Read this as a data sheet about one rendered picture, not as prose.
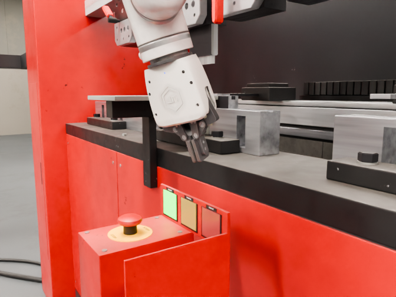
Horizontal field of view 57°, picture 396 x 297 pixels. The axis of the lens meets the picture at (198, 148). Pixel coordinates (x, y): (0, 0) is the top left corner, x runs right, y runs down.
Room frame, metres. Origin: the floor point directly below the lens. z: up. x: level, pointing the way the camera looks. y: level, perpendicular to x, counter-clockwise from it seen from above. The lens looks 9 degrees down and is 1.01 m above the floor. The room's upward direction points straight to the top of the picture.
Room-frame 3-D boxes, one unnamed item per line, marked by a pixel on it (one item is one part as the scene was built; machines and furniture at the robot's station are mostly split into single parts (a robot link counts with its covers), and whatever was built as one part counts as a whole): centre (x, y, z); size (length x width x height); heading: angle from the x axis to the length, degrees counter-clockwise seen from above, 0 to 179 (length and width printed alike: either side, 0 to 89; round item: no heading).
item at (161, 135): (0.90, 0.01, 0.89); 0.30 x 0.05 x 0.03; 34
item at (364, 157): (0.52, -0.25, 0.91); 0.03 x 0.03 x 0.02
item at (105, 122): (1.44, 0.37, 0.89); 0.30 x 0.05 x 0.03; 34
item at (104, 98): (0.89, 0.11, 1.00); 0.26 x 0.18 x 0.01; 124
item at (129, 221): (0.56, 0.11, 0.79); 0.04 x 0.04 x 0.04
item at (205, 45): (0.97, -0.01, 1.13); 0.10 x 0.02 x 0.10; 34
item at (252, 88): (1.05, -0.15, 1.01); 0.26 x 0.12 x 0.05; 124
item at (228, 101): (0.95, -0.03, 0.98); 0.20 x 0.03 x 0.03; 34
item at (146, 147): (0.87, 0.14, 0.88); 0.14 x 0.04 x 0.22; 124
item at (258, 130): (0.92, -0.04, 0.92); 0.39 x 0.06 x 0.10; 34
